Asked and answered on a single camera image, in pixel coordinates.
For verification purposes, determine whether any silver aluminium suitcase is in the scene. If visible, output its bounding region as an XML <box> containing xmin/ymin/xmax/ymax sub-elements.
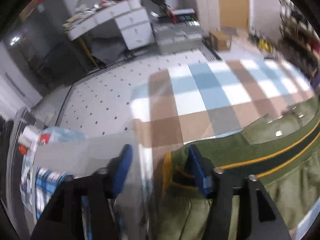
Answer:
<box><xmin>152</xmin><ymin>21</ymin><xmax>203</xmax><ymax>55</ymax></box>

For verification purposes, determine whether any wooden shoe rack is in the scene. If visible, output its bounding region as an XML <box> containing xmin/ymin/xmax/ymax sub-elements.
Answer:
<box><xmin>278</xmin><ymin>0</ymin><xmax>319</xmax><ymax>79</ymax></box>

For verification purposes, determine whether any grey pillow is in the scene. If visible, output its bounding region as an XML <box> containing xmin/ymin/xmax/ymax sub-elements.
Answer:
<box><xmin>31</xmin><ymin>130</ymin><xmax>146</xmax><ymax>239</ymax></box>

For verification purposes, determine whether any white cup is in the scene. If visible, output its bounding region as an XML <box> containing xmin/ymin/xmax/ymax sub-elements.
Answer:
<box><xmin>22</xmin><ymin>125</ymin><xmax>41</xmax><ymax>144</ymax></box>

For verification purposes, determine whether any white dressing desk with drawers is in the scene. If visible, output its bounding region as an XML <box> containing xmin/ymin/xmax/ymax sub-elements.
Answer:
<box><xmin>66</xmin><ymin>0</ymin><xmax>155</xmax><ymax>50</ymax></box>

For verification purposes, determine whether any checkered bed sheet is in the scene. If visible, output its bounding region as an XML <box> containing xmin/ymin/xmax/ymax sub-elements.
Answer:
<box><xmin>130</xmin><ymin>59</ymin><xmax>315</xmax><ymax>179</ymax></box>

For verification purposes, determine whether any black refrigerator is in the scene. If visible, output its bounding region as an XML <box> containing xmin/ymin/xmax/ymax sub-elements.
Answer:
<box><xmin>4</xmin><ymin>0</ymin><xmax>89</xmax><ymax>96</ymax></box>

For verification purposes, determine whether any black red box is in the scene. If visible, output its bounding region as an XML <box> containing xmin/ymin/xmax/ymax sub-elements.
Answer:
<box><xmin>170</xmin><ymin>8</ymin><xmax>197</xmax><ymax>24</ymax></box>

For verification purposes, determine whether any blue white plaid folded cloth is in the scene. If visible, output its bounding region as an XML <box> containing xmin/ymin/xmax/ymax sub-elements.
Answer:
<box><xmin>35</xmin><ymin>167</ymin><xmax>93</xmax><ymax>239</ymax></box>

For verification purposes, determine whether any wooden door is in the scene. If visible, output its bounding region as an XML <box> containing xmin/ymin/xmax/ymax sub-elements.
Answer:
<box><xmin>219</xmin><ymin>0</ymin><xmax>249</xmax><ymax>29</ymax></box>

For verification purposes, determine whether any small cardboard box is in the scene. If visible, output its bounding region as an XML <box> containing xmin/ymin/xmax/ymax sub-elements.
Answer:
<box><xmin>210</xmin><ymin>31</ymin><xmax>232</xmax><ymax>51</ymax></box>

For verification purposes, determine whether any green yellow varsity jacket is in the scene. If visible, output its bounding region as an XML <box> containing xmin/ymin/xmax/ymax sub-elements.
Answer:
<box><xmin>156</xmin><ymin>98</ymin><xmax>319</xmax><ymax>239</ymax></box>

